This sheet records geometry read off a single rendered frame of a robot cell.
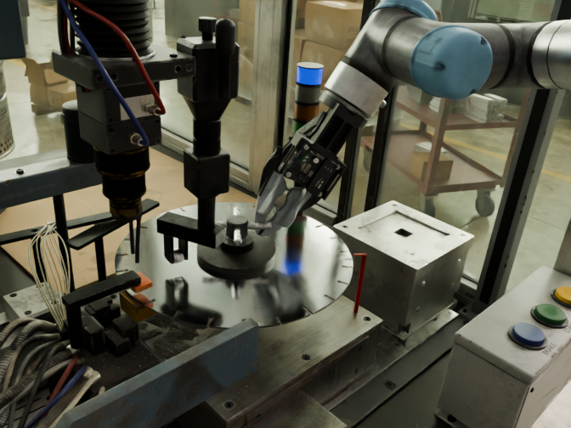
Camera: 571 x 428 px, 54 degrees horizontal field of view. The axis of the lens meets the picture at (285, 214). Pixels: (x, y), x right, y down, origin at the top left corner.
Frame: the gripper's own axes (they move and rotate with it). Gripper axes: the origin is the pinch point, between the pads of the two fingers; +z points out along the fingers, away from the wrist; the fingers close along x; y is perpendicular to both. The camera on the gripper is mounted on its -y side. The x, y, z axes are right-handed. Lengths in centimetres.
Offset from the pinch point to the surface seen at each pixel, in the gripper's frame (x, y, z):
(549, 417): 130, -75, 24
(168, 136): -21, -94, 13
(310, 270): 8.0, 4.7, 0.9
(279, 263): 4.2, 3.2, 2.7
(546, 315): 39.3, 7.3, -11.5
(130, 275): -12.5, 11.9, 10.9
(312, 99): -0.8, -21.6, -18.5
